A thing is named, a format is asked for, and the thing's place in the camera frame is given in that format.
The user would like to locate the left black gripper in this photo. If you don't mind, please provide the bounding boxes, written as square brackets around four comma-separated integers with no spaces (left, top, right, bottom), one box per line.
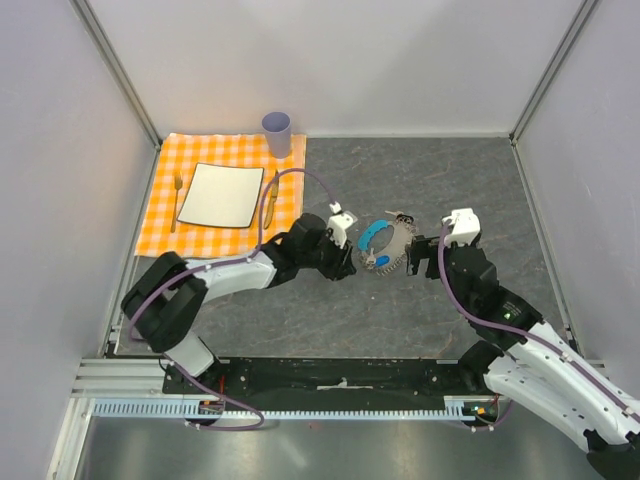
[298,227,355,281]

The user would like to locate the metal keyring plate blue handle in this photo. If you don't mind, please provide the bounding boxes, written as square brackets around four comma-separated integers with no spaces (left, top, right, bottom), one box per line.
[357,211,418,276]

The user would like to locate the blue key tag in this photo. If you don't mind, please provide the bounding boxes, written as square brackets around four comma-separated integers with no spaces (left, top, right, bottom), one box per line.
[375,255,390,267]

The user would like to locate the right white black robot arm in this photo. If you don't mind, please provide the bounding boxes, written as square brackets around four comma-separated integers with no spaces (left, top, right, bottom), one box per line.
[406,236,639,479]

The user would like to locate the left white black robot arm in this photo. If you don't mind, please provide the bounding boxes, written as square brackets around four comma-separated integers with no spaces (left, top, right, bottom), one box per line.
[121,211,356,393]

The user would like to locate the silver keys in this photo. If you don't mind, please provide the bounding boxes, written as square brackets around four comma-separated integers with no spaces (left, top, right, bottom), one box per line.
[361,249,377,269]

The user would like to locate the gold knife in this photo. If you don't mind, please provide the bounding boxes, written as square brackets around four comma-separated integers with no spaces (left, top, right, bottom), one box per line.
[263,170,279,230]

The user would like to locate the orange checkered cloth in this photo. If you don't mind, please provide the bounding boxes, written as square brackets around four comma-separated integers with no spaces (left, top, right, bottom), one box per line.
[135,133,307,258]

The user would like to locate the white square plate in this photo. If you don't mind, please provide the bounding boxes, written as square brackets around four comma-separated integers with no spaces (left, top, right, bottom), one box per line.
[177,163,264,229]

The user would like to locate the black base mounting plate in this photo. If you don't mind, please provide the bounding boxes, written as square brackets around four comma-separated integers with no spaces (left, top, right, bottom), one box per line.
[162,356,501,414]

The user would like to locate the lavender plastic cup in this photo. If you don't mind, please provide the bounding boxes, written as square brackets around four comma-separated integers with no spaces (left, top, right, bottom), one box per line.
[261,111,291,159]

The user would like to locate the gold fork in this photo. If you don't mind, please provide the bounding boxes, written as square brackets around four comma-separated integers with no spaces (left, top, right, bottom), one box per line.
[170,172,183,233]

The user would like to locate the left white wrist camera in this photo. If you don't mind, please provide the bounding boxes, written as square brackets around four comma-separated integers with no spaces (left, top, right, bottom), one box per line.
[327,201,357,248]

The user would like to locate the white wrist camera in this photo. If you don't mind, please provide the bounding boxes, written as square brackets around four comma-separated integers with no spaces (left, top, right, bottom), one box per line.
[441,208,481,247]
[327,201,357,248]

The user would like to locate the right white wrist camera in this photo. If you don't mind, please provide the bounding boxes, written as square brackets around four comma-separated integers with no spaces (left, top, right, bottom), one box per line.
[441,208,481,247]

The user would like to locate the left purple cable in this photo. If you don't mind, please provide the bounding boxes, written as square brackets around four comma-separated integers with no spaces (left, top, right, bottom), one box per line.
[128,168,344,431]

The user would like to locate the slotted cable duct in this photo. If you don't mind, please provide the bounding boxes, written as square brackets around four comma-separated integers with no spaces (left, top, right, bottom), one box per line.
[92,398,475,421]

